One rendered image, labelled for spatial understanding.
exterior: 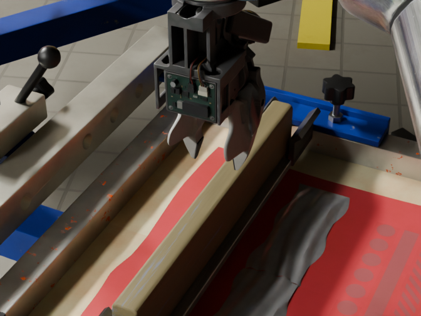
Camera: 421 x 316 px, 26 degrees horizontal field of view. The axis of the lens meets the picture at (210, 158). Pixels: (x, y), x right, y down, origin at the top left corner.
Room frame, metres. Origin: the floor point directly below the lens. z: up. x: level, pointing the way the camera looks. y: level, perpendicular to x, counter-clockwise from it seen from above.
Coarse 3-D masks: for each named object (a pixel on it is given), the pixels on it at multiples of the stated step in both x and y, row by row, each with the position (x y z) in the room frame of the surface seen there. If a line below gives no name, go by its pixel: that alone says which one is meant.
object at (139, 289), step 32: (288, 128) 0.97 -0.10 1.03; (256, 160) 0.87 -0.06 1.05; (224, 192) 0.80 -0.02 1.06; (256, 192) 0.88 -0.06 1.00; (192, 224) 0.74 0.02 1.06; (224, 224) 0.79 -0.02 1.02; (160, 256) 0.69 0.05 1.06; (192, 256) 0.72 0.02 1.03; (128, 288) 0.65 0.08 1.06; (160, 288) 0.66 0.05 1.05
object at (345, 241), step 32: (224, 160) 1.00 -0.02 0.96; (192, 192) 0.93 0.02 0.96; (288, 192) 0.93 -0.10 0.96; (352, 192) 0.93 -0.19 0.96; (160, 224) 0.87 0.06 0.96; (256, 224) 0.87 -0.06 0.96; (352, 224) 0.87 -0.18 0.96; (416, 224) 0.87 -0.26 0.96; (320, 256) 0.81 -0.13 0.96; (352, 256) 0.81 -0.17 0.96; (320, 288) 0.75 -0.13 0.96
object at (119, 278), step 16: (144, 240) 0.84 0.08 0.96; (144, 256) 0.81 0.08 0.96; (112, 272) 0.78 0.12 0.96; (128, 272) 0.78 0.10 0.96; (224, 272) 0.78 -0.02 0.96; (112, 288) 0.75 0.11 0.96; (208, 288) 0.75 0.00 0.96; (224, 288) 0.75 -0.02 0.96; (304, 288) 0.75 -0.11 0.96; (96, 304) 0.73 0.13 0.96; (112, 304) 0.73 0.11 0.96; (208, 304) 0.73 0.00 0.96; (288, 304) 0.73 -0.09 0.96; (304, 304) 0.73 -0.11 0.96; (320, 304) 0.73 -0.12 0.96
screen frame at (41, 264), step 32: (160, 128) 1.03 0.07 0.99; (128, 160) 0.95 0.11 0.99; (160, 160) 0.99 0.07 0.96; (352, 160) 1.00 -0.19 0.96; (384, 160) 0.98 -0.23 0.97; (416, 160) 0.96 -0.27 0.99; (96, 192) 0.89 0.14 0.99; (128, 192) 0.91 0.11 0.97; (64, 224) 0.83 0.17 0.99; (96, 224) 0.84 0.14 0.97; (32, 256) 0.77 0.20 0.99; (64, 256) 0.78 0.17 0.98; (0, 288) 0.72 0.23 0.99; (32, 288) 0.72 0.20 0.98
